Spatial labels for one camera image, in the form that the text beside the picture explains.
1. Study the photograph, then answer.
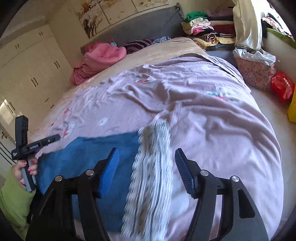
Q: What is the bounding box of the cream wardrobe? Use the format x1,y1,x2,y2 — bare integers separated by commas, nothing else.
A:
0,24,74,144

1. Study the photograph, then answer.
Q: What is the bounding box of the person's left forearm green sleeve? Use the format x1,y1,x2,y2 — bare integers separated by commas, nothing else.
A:
0,166,36,240

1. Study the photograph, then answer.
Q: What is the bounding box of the lilac printed quilt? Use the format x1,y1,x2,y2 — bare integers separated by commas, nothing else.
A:
38,56,285,241

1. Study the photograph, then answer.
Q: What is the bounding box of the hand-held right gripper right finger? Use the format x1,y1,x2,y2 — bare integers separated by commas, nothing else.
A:
174,148,270,241

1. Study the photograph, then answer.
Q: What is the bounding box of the person's left hand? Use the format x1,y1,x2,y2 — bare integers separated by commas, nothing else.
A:
13,159,38,186

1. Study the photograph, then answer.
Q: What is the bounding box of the floral fabric basket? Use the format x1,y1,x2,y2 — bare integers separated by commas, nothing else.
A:
235,57,278,93

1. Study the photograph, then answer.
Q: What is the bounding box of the green cloth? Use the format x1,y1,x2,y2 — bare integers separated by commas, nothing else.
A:
266,28,296,49

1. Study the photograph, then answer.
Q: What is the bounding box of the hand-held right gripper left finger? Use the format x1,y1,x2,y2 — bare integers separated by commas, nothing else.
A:
25,147,120,241

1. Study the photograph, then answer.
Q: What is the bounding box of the red plastic bag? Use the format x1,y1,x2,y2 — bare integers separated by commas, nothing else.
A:
270,71,295,105

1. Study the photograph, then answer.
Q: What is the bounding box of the grey bed sheet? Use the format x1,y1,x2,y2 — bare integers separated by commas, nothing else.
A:
206,49,238,67

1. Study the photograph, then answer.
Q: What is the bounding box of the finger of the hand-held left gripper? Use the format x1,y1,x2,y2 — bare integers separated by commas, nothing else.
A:
38,134,61,147

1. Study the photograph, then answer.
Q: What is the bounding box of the white crumpled cloth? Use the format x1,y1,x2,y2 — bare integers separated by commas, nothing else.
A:
232,46,277,67

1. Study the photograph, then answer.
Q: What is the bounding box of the white curtain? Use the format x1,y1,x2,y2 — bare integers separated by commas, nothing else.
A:
232,0,269,50

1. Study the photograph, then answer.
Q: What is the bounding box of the yellow box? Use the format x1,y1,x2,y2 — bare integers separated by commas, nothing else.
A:
286,86,296,122

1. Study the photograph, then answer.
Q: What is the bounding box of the purple striped pillow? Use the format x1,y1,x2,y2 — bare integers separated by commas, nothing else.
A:
122,39,155,55

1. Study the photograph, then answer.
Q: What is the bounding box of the blue patterned cloth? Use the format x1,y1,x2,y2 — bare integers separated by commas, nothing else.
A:
153,36,171,44

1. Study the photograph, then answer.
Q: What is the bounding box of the grey padded headboard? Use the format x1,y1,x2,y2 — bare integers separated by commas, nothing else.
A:
80,3,185,54

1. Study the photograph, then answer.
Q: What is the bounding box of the blue denim pants lace trim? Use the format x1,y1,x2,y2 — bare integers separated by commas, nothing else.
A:
37,123,174,241

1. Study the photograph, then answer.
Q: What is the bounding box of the pile of folded clothes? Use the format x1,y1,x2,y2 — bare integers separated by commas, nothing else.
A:
180,10,236,50

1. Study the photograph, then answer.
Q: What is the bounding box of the pink bundled blanket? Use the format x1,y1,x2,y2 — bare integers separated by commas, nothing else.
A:
70,42,127,85

